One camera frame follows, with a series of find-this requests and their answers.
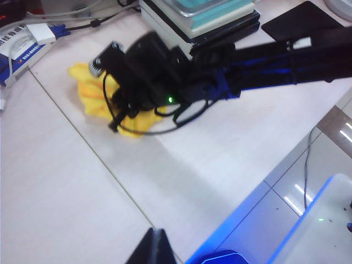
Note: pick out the black flat pad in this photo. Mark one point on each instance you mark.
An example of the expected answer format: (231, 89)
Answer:
(297, 22)

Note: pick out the digital weighing scale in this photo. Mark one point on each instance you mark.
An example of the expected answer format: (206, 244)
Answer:
(248, 19)

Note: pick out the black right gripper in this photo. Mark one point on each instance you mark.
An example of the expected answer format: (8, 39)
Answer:
(154, 74)

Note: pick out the AOC monitor with silver stand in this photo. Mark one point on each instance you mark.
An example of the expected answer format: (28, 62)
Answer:
(209, 11)

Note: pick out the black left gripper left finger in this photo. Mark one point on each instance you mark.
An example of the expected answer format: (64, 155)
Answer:
(145, 250)

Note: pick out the blue VGA plug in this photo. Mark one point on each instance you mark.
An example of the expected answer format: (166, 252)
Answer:
(59, 32)

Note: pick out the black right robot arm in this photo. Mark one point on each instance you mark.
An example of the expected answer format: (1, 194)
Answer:
(275, 63)

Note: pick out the yellow rag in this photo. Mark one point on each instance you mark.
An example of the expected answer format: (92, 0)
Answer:
(88, 90)

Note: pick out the blue rounded cap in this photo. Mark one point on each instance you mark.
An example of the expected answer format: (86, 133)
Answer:
(222, 258)

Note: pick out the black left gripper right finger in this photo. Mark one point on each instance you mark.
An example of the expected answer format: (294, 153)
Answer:
(165, 250)

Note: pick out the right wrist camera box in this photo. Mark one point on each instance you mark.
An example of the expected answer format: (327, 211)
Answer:
(110, 59)

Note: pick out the teal book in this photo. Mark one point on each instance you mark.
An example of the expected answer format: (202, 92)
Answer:
(220, 20)

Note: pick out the white adapter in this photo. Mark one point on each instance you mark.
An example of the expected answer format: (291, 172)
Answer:
(39, 34)

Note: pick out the white round object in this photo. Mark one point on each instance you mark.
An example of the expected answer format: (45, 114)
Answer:
(339, 8)

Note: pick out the white and blue carton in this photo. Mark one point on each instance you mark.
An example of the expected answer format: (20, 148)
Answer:
(24, 55)

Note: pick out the blue plastic bin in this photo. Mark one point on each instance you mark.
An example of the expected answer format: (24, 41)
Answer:
(319, 198)

